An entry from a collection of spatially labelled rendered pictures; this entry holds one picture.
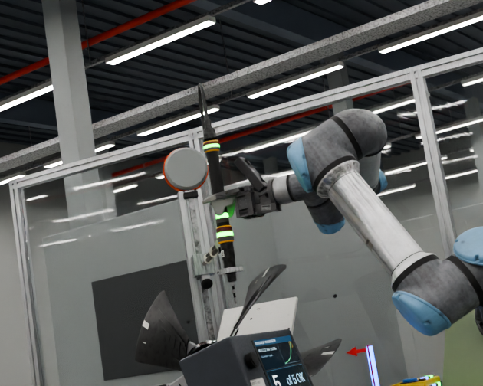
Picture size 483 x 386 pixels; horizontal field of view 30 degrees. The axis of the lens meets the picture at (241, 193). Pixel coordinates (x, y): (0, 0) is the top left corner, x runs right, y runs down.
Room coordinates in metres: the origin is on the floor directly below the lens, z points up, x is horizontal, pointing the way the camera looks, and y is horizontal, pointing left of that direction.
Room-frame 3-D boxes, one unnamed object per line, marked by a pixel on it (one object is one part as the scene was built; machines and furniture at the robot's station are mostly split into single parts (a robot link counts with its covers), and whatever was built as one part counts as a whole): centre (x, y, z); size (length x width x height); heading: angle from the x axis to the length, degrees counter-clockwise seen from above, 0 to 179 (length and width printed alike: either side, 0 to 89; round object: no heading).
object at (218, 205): (2.42, 0.07, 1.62); 0.09 x 0.03 x 0.06; 75
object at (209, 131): (2.45, 0.06, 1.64); 0.04 x 0.04 x 0.46
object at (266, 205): (2.41, -0.04, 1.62); 0.12 x 0.08 x 0.09; 65
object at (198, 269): (3.07, 0.17, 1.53); 0.10 x 0.07 x 0.08; 10
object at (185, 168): (3.16, 0.18, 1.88); 0.17 x 0.15 x 0.16; 65
